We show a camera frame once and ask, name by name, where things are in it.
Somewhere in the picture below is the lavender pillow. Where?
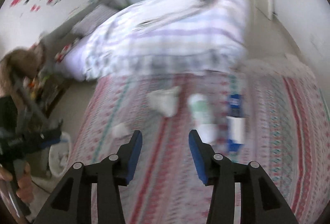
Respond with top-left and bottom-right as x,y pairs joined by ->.
55,34 -> 107,81

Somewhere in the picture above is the red white plush toy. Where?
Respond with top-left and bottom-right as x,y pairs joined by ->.
54,44 -> 73,62

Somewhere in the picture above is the dark blue carton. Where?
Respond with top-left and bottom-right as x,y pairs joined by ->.
226,93 -> 246,162

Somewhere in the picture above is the bedside shelf with toys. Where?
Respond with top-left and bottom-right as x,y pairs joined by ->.
24,73 -> 72,118

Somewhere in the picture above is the grey bed headboard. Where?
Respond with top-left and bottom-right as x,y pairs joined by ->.
40,0 -> 126,64

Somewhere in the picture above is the small white cotton ball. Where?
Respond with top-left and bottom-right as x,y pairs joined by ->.
111,122 -> 130,139

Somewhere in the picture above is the plaid folded blanket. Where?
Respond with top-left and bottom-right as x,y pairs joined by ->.
82,0 -> 250,80

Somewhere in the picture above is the checkered small pillow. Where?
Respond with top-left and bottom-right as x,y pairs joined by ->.
71,5 -> 119,36

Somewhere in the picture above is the white trash bin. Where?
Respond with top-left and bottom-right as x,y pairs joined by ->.
49,132 -> 72,178

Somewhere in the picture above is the white green bottle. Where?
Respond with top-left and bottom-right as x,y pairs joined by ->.
187,93 -> 219,144

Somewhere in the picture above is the person's left hand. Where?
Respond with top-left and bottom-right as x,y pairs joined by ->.
1,163 -> 34,203

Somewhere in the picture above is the patterned red green bedsheet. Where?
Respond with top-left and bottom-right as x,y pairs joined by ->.
69,55 -> 329,223

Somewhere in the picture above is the crumpled white tissue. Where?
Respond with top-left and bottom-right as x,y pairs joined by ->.
147,86 -> 181,118

